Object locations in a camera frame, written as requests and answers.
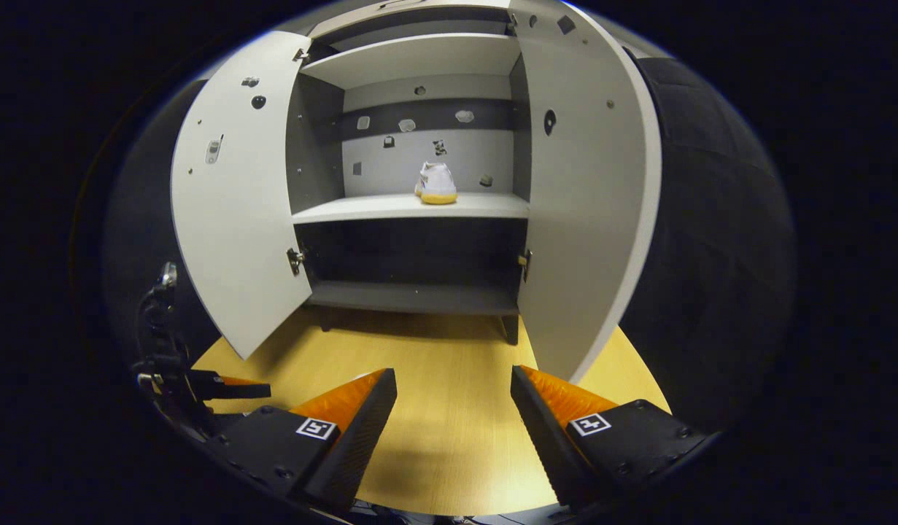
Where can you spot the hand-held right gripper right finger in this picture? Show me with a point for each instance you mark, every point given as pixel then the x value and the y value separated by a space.
pixel 543 437

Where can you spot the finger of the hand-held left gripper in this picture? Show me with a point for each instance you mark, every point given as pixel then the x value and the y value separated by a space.
pixel 215 386

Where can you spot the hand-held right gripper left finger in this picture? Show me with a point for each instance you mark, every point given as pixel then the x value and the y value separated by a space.
pixel 354 445

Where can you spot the white cabinet door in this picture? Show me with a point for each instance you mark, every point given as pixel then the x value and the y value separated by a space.
pixel 587 219
pixel 237 219

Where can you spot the white canvas shoe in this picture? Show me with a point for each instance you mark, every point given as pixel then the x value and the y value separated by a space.
pixel 438 182

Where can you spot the black backdrop cloth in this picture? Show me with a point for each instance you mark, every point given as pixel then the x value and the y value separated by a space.
pixel 711 255

